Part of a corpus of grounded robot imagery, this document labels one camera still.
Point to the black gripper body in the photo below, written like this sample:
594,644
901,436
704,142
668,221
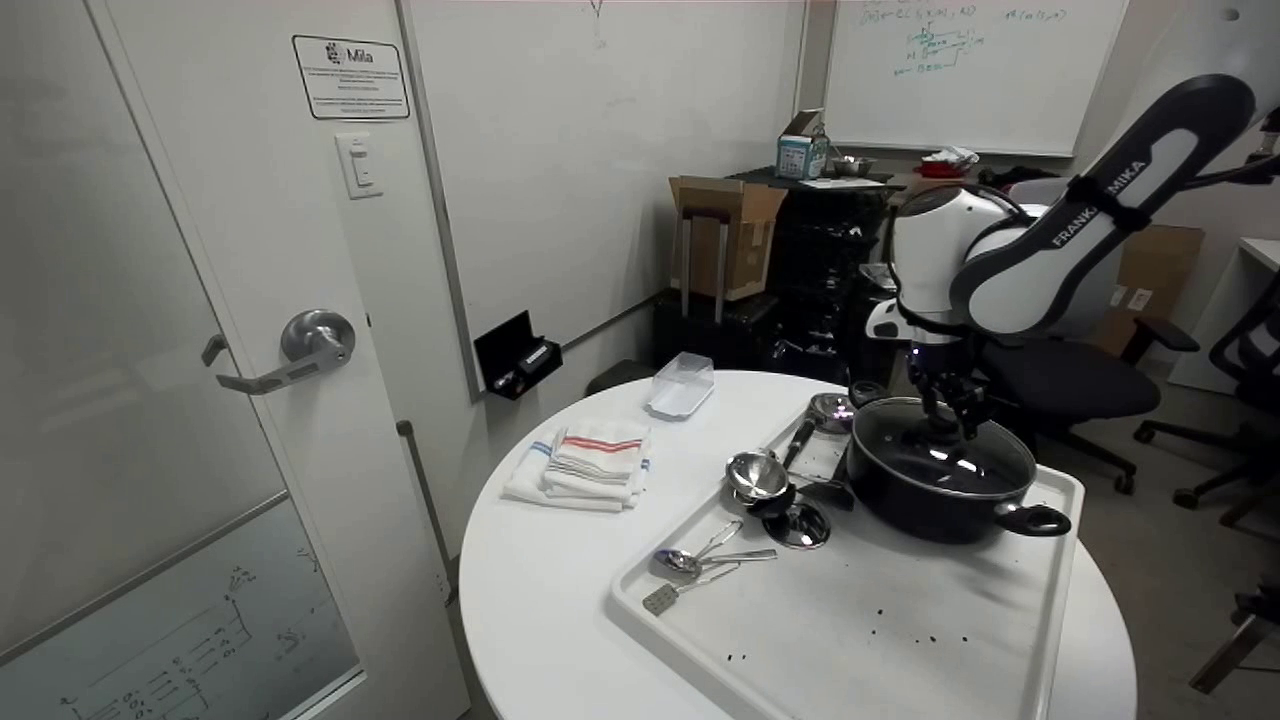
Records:
953,374

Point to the black cooking pot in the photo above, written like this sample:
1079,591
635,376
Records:
993,465
920,514

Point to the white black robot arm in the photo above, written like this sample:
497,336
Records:
1066,243

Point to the grey office chair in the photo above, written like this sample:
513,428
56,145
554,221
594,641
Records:
1081,383

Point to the black cabinet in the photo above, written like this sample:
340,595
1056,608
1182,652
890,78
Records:
827,265

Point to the small steel ladle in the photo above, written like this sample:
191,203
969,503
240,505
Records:
803,520

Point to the large steel ladle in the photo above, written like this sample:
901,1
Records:
752,476

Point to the red white packet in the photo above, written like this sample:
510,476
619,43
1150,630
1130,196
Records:
946,160

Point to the white plastic tray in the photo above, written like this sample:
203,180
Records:
866,626

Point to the flat cardboard box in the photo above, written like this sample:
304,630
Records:
1161,265

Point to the clear plastic container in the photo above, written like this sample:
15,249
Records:
682,386

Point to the open cardboard box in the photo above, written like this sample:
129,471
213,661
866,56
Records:
727,243

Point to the teal tissue box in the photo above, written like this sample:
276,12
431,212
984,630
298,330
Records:
803,152

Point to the black office chair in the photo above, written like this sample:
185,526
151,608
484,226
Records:
1253,360

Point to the steel measuring spoons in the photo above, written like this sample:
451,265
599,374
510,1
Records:
676,561

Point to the small grey square tag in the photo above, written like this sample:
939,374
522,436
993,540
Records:
663,602

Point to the black chair leg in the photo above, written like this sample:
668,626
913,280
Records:
1232,641

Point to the folded white cloth red stripe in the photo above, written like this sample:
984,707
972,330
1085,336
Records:
586,465

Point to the black marker holder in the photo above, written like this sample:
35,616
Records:
513,354

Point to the white door sign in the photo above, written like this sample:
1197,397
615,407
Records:
349,78

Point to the white door glass panel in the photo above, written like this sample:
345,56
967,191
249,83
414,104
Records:
203,243

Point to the wall whiteboard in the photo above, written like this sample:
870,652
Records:
972,83

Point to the white light switch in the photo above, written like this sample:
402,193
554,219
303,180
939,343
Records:
360,166

